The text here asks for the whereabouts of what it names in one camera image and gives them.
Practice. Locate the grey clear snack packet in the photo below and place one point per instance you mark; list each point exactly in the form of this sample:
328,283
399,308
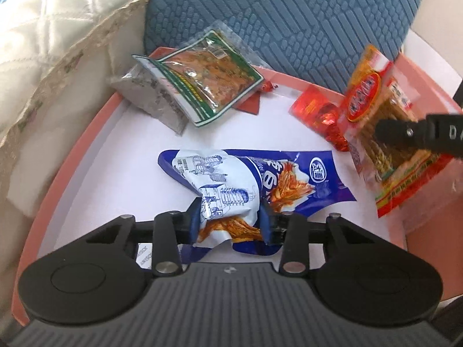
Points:
152,94

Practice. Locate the red wrapped candy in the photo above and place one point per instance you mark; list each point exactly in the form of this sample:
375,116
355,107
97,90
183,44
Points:
268,86
314,110

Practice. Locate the orange flat sachet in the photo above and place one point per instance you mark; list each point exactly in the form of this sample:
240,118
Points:
251,104

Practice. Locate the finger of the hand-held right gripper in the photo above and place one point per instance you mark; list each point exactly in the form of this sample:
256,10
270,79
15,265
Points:
398,132

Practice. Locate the blue textured cushion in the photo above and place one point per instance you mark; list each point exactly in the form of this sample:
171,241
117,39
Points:
307,18

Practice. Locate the blue and white snack packet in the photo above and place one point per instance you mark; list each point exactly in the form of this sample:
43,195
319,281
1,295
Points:
231,177

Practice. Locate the pink shoe box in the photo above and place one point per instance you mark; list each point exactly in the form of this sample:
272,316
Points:
434,253

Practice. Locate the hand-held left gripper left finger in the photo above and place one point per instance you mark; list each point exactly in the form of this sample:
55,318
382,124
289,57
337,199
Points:
194,224

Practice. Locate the red and yellow snack packet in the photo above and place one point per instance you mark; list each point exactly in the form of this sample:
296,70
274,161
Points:
365,94

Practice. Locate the green snack packet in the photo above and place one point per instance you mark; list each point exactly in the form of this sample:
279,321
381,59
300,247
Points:
209,76

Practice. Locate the orange rimmed white tray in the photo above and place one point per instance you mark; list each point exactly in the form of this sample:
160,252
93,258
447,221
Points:
137,173

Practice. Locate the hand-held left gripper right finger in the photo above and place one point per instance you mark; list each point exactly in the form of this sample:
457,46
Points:
267,224

